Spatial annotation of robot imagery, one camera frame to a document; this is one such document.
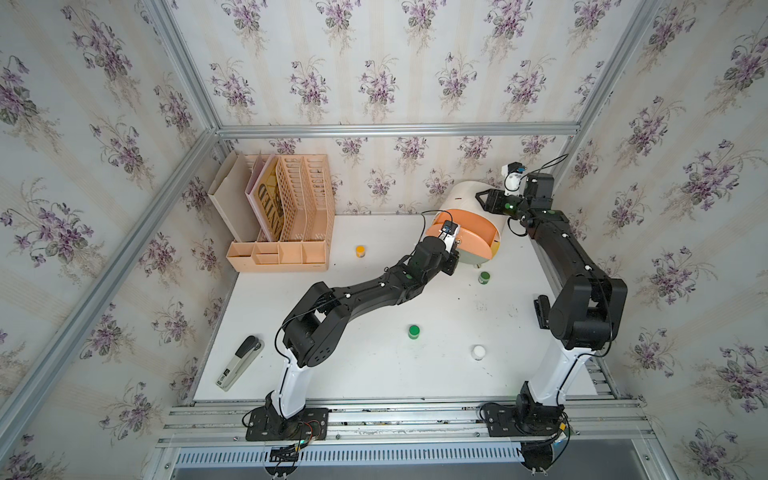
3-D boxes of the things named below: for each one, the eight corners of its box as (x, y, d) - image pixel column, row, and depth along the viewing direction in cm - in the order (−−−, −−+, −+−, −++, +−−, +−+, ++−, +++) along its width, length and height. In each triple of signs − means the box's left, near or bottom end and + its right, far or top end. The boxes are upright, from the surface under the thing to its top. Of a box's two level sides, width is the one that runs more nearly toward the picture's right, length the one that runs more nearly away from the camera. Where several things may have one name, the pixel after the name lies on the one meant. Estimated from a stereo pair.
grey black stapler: (220, 388, 81) (211, 383, 77) (254, 341, 89) (248, 334, 85) (230, 394, 80) (222, 389, 76) (264, 346, 88) (258, 339, 84)
